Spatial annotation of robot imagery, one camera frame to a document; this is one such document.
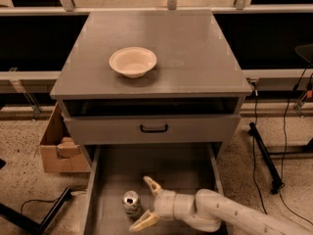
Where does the open grey middle drawer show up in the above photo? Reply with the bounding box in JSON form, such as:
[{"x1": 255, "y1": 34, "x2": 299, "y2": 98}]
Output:
[{"x1": 80, "y1": 143, "x2": 233, "y2": 235}]

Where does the white paper bowl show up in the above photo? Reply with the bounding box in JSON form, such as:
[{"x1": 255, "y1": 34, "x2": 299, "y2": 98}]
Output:
[{"x1": 109, "y1": 47, "x2": 157, "y2": 78}]

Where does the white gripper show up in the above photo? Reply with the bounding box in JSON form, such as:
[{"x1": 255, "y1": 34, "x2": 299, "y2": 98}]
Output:
[{"x1": 129, "y1": 176, "x2": 177, "y2": 232}]

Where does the grey drawer cabinet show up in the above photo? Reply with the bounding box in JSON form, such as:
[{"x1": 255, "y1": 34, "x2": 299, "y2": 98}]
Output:
[{"x1": 51, "y1": 10, "x2": 251, "y2": 161}]

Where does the black cable right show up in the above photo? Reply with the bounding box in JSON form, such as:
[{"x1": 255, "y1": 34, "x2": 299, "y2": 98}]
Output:
[{"x1": 250, "y1": 62, "x2": 313, "y2": 227}]

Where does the black stand leg left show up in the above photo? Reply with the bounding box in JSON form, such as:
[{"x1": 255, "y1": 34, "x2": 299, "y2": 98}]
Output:
[{"x1": 0, "y1": 188, "x2": 72, "y2": 235}]

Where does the black drawer handle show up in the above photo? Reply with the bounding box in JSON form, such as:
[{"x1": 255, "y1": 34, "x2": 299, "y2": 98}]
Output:
[{"x1": 140, "y1": 124, "x2": 168, "y2": 134}]

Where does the grey top drawer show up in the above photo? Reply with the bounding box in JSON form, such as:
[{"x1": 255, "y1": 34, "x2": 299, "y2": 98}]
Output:
[{"x1": 65, "y1": 115, "x2": 241, "y2": 145}]

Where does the brown cardboard box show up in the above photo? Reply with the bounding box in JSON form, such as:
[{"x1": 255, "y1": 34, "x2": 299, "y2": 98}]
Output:
[{"x1": 39, "y1": 105, "x2": 90, "y2": 173}]

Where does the metal railing frame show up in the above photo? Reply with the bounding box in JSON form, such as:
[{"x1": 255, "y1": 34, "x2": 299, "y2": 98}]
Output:
[{"x1": 1, "y1": 0, "x2": 313, "y2": 95}]

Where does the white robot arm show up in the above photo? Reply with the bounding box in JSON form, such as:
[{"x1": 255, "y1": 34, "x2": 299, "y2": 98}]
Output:
[{"x1": 129, "y1": 176, "x2": 313, "y2": 235}]

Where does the silver green 7up can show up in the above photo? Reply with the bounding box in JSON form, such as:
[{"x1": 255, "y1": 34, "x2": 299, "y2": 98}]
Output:
[{"x1": 122, "y1": 191, "x2": 142, "y2": 218}]

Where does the black cable left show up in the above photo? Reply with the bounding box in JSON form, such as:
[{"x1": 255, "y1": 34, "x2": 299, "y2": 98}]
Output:
[{"x1": 20, "y1": 189, "x2": 88, "y2": 215}]

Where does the black cable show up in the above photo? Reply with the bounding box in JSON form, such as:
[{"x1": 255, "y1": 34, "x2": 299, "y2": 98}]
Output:
[
  {"x1": 20, "y1": 189, "x2": 88, "y2": 215},
  {"x1": 250, "y1": 62, "x2": 313, "y2": 227}
]

